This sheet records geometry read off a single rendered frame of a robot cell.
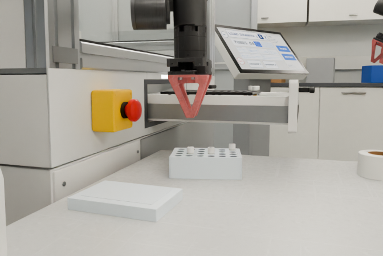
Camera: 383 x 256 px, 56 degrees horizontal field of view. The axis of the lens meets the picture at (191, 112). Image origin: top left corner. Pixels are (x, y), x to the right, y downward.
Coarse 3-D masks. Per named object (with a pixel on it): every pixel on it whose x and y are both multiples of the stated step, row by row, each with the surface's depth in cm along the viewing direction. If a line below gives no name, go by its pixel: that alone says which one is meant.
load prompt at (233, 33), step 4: (228, 32) 175; (232, 32) 177; (236, 32) 179; (240, 32) 181; (244, 32) 183; (248, 32) 186; (252, 32) 188; (232, 36) 175; (236, 36) 177; (240, 36) 179; (244, 36) 181; (248, 36) 183; (252, 36) 185; (256, 36) 187; (260, 36) 190; (264, 36) 192; (268, 40) 191
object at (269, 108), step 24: (168, 96) 83; (192, 96) 81; (216, 96) 79; (240, 96) 78; (264, 96) 76; (288, 96) 75; (168, 120) 83; (192, 120) 81; (216, 120) 80; (240, 120) 78; (264, 120) 76
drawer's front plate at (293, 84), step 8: (296, 80) 73; (296, 88) 72; (296, 96) 73; (288, 104) 73; (296, 104) 73; (288, 112) 73; (296, 112) 73; (288, 120) 73; (296, 120) 73; (288, 128) 74; (296, 128) 73
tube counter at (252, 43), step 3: (249, 42) 180; (252, 42) 182; (255, 42) 183; (258, 42) 184; (261, 42) 186; (264, 42) 188; (267, 42) 189; (270, 42) 191; (252, 45) 180; (255, 45) 181; (258, 45) 183; (261, 45) 184; (264, 45) 186; (267, 45) 187; (270, 45) 189
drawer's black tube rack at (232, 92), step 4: (160, 92) 87; (164, 92) 87; (168, 92) 87; (172, 92) 86; (188, 92) 85; (192, 92) 85; (196, 92) 85; (208, 92) 84; (212, 92) 83; (216, 92) 83; (220, 92) 83; (224, 92) 83; (228, 92) 82; (232, 92) 82; (236, 92) 82; (240, 92) 82; (244, 92) 81
